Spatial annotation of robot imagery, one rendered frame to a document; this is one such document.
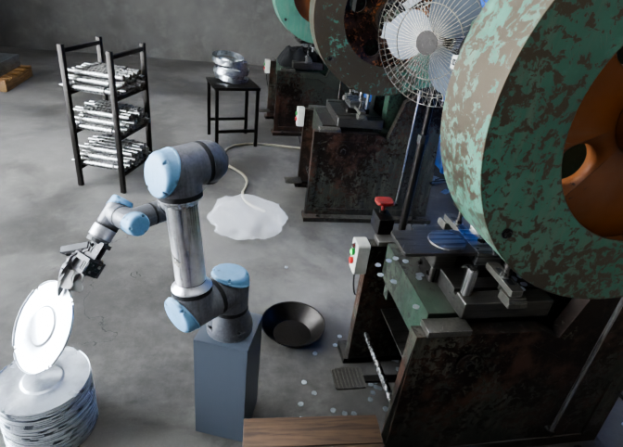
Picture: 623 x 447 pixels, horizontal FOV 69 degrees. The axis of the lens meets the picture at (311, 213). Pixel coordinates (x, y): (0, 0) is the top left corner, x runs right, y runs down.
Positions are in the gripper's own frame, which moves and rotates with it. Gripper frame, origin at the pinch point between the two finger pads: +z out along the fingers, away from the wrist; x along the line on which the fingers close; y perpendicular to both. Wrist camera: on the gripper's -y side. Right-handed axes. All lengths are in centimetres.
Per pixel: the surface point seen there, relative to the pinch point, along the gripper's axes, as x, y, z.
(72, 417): 19.0, 14.2, 34.9
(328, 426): 29, 90, -3
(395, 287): 50, 86, -52
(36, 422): 9.0, 11.1, 37.8
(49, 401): 10.8, 9.5, 31.7
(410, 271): 42, 90, -58
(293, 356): 86, 49, -10
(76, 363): 20.6, 2.5, 21.9
